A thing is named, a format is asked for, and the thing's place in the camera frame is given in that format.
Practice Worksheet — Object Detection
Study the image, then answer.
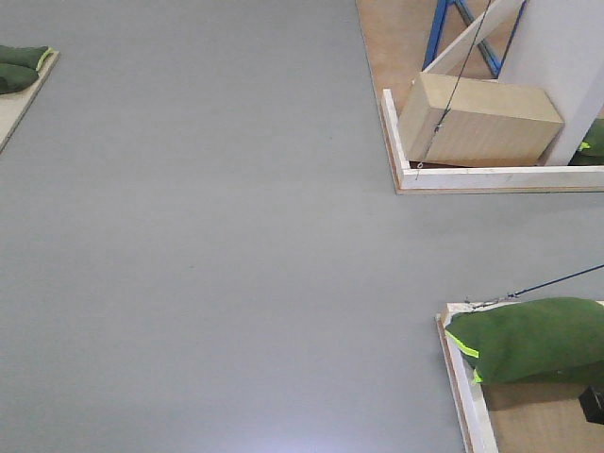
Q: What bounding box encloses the green sandbag lower right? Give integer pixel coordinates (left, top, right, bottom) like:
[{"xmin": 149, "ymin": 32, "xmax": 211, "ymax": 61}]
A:
[{"xmin": 445, "ymin": 297, "xmax": 603, "ymax": 386}]

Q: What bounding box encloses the plywood platform left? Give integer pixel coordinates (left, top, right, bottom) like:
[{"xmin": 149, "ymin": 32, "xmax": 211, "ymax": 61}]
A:
[{"xmin": 1, "ymin": 49, "xmax": 60, "ymax": 151}]

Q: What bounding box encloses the green sandbag behind panel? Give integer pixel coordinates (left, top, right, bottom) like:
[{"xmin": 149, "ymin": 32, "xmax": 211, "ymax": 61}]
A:
[{"xmin": 569, "ymin": 118, "xmax": 604, "ymax": 166}]

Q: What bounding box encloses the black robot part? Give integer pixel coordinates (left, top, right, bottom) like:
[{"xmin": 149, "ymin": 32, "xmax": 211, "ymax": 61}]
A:
[{"xmin": 579, "ymin": 386, "xmax": 604, "ymax": 425}]

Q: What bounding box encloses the white frame lower right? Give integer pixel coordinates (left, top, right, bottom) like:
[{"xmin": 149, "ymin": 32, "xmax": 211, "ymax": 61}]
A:
[{"xmin": 435, "ymin": 303, "xmax": 603, "ymax": 452}]

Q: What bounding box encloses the plywood base platform upper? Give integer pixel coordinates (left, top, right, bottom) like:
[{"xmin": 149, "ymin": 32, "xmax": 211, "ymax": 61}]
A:
[{"xmin": 355, "ymin": 0, "xmax": 604, "ymax": 195}]

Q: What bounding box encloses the white wooden base frame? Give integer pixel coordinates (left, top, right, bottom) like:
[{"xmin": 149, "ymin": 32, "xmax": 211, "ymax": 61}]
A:
[{"xmin": 379, "ymin": 89, "xmax": 603, "ymax": 194}]

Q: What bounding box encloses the dark guy rope upper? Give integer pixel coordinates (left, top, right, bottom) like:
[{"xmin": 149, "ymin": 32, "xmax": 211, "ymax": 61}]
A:
[{"xmin": 414, "ymin": 0, "xmax": 494, "ymax": 182}]

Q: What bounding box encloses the white wall panel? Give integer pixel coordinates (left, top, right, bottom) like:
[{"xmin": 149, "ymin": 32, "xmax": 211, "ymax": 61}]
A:
[{"xmin": 499, "ymin": 0, "xmax": 603, "ymax": 166}]

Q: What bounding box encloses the blue metal stand frame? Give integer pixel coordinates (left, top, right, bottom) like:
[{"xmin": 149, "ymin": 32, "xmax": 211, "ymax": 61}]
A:
[{"xmin": 422, "ymin": 0, "xmax": 526, "ymax": 79}]

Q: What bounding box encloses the white diagonal brace beam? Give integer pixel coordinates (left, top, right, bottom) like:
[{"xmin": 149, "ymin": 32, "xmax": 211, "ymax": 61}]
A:
[{"xmin": 421, "ymin": 0, "xmax": 526, "ymax": 76}]

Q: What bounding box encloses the beige wooden block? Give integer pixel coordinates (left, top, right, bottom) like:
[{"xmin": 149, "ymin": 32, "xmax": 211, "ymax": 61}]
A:
[{"xmin": 398, "ymin": 73, "xmax": 563, "ymax": 167}]

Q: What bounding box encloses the green sandbag left lower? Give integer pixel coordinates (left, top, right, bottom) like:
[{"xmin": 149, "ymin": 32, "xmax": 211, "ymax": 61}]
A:
[{"xmin": 0, "ymin": 63, "xmax": 39, "ymax": 94}]

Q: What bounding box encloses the blue guy rope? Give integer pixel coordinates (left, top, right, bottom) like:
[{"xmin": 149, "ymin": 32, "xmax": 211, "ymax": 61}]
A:
[{"xmin": 464, "ymin": 263, "xmax": 604, "ymax": 309}]

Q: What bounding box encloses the green sandbag top left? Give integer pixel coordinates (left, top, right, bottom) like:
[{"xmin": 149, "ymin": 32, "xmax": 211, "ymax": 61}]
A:
[{"xmin": 0, "ymin": 45, "xmax": 55, "ymax": 72}]

